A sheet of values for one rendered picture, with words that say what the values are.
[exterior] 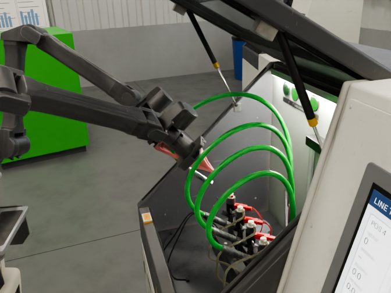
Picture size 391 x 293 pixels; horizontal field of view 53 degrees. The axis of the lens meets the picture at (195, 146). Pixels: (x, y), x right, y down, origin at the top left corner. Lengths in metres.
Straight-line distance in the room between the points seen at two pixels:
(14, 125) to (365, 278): 1.15
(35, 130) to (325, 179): 3.84
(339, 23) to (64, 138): 3.01
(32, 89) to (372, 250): 0.71
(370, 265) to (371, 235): 0.05
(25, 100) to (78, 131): 3.65
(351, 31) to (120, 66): 4.66
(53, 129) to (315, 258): 3.83
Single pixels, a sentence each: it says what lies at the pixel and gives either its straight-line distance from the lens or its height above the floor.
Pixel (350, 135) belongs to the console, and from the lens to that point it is 0.77.
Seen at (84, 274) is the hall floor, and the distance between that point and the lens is 2.80.
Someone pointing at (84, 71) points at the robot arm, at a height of 1.48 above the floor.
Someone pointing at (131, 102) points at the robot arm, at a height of 1.39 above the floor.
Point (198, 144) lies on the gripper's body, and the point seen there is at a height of 1.31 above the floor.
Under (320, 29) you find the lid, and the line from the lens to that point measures 0.75.
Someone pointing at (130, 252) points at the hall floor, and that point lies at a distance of 2.89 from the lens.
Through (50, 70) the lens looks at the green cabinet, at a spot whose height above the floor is 0.96.
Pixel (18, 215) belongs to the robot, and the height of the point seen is 1.04.
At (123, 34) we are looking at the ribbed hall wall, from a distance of 7.59.
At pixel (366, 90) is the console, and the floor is 1.54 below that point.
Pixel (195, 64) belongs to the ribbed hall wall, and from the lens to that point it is 8.04.
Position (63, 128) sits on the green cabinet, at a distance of 4.46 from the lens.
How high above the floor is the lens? 1.74
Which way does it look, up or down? 23 degrees down
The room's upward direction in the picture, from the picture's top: 2 degrees counter-clockwise
